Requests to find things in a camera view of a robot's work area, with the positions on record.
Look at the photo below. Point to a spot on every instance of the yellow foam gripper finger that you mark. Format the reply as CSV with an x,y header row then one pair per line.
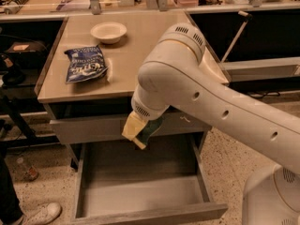
x,y
133,126

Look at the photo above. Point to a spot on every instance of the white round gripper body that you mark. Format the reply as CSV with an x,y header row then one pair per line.
x,y
146,111

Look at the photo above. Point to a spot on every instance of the green and yellow sponge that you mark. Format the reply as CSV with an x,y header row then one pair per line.
x,y
152,126

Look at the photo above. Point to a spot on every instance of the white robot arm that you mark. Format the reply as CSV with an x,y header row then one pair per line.
x,y
170,77

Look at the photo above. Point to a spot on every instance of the closed grey top drawer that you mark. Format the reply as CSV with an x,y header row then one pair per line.
x,y
109,127

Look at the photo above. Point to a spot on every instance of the grey drawer cabinet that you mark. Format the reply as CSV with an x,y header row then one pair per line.
x,y
110,94

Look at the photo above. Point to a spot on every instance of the open grey middle drawer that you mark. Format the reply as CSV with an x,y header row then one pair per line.
x,y
164,184

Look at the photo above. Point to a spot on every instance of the blue chip bag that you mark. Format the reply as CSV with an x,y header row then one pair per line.
x,y
86,63

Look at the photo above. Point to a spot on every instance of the white paper bowl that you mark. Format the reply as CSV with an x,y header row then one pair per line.
x,y
108,32

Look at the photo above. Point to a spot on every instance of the plastic bottle on floor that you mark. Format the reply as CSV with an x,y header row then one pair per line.
x,y
30,172

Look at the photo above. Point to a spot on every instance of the white sneaker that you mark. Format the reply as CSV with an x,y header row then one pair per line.
x,y
44,215

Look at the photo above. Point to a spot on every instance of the white rod with black tip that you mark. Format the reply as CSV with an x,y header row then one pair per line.
x,y
247,17

